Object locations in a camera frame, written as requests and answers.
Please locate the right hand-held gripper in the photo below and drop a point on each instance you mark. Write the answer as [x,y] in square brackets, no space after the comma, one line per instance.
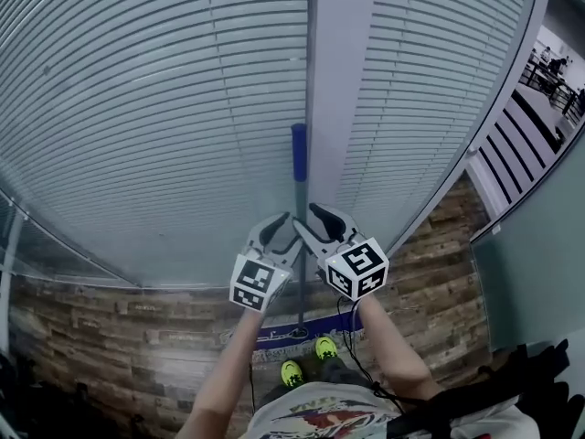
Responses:
[356,268]

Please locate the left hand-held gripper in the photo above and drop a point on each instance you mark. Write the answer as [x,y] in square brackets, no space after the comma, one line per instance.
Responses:
[256,281]

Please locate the blue mop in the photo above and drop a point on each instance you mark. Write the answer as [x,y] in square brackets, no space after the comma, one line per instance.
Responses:
[299,153]

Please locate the person's left forearm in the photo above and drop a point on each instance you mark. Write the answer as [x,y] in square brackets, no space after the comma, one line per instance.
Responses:
[228,373]

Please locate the person's right forearm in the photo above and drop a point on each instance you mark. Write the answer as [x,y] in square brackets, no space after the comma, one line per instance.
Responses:
[393,350]

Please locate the wooden plank floor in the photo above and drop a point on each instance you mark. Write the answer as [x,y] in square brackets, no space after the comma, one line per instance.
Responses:
[114,327]

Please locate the neon yellow shoe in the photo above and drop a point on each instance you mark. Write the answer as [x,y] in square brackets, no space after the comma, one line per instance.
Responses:
[326,348]
[292,373]

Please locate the dark grey trousers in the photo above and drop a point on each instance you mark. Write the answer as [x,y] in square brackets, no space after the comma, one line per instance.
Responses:
[338,371]

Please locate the narrow white venetian blind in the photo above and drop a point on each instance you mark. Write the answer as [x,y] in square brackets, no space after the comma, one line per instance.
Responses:
[411,85]

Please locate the white printed t-shirt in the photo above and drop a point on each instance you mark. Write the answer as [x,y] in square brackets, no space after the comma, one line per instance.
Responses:
[343,419]

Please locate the wide white venetian blind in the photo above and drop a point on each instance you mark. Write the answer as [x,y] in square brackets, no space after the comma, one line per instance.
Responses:
[137,108]

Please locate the frosted glass partition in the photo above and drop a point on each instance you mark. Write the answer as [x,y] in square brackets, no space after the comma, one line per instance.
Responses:
[539,268]

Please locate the venetian blind behind glass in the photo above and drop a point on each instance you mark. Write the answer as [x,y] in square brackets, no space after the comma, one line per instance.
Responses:
[45,254]

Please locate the black stair railing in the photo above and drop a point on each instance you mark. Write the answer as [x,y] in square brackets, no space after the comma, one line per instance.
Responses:
[539,124]

